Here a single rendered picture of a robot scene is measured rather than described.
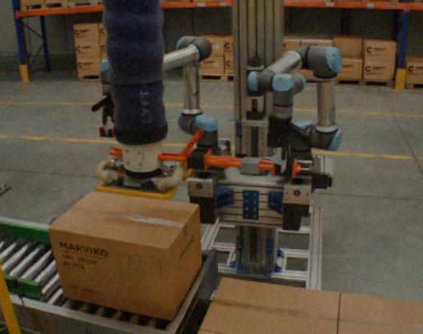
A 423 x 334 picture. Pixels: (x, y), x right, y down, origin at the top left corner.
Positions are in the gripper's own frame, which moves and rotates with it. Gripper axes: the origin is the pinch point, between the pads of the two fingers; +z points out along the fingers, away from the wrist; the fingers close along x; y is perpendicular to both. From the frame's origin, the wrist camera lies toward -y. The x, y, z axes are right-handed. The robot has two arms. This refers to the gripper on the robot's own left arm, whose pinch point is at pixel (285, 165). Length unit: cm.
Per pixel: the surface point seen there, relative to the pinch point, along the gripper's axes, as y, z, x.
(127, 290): 64, 60, 22
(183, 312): 38, 66, 21
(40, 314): 104, 72, 40
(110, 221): 77, 33, 9
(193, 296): 38, 67, 9
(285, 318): -5, 73, 5
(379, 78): -65, 120, -726
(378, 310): -46, 73, -10
